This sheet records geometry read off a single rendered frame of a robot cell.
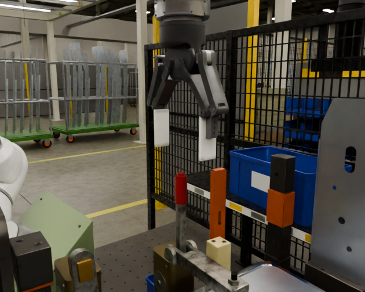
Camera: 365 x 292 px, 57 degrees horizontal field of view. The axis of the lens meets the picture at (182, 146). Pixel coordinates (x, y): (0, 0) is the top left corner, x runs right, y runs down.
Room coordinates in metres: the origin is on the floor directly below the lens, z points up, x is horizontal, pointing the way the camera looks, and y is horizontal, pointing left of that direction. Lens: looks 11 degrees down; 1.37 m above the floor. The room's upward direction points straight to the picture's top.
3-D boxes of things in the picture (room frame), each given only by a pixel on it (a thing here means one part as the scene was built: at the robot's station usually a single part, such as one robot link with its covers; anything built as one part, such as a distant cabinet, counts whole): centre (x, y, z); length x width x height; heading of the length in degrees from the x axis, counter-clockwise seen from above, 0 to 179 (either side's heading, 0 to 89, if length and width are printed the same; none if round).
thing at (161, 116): (0.63, 0.04, 1.28); 0.03 x 0.01 x 0.07; 125
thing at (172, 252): (0.56, 0.02, 1.06); 0.03 x 0.01 x 0.03; 35
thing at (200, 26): (0.57, 0.00, 1.42); 0.08 x 0.07 x 0.09; 35
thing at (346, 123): (0.60, -0.30, 1.17); 0.12 x 0.01 x 0.34; 35
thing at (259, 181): (0.92, -0.29, 1.09); 0.30 x 0.17 x 0.13; 29
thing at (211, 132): (0.50, -0.05, 1.31); 0.03 x 0.01 x 0.05; 35
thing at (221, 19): (3.05, -0.13, 1.00); 1.34 x 0.14 x 2.00; 40
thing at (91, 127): (8.19, 2.14, 0.89); 1.90 x 1.00 x 1.77; 132
